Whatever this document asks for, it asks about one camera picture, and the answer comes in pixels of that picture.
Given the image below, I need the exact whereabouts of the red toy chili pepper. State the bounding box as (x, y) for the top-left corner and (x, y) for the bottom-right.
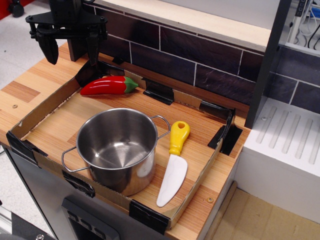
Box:
(80, 76), (139, 96)

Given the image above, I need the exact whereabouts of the cardboard fence with black tape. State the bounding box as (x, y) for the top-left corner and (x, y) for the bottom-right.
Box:
(0, 57), (250, 240)

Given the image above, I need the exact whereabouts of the white toy sink drainboard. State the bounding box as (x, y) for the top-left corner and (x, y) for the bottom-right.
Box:
(235, 98), (320, 223)

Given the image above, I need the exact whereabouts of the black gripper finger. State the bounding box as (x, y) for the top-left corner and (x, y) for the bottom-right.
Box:
(86, 34), (99, 66)
(36, 32), (59, 65)

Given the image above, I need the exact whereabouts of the dark corner post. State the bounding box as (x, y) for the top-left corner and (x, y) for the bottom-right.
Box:
(67, 39), (88, 62)

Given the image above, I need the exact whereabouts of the stainless steel pot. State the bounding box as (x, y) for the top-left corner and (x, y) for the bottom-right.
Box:
(74, 108), (170, 196)

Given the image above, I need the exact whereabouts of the light wooden shelf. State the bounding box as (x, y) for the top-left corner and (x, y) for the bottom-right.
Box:
(95, 0), (271, 52)

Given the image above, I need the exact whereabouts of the dark grey vertical post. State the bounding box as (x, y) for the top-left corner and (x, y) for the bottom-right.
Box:
(245, 0), (294, 129)

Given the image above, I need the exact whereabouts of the grey oven control panel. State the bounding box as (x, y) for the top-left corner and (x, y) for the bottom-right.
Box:
(61, 198), (121, 240)

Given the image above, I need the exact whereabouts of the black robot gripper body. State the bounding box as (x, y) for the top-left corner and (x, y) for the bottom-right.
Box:
(25, 0), (108, 42)

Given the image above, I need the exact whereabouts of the yellow handled toy knife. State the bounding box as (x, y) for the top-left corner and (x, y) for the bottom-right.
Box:
(156, 121), (191, 208)

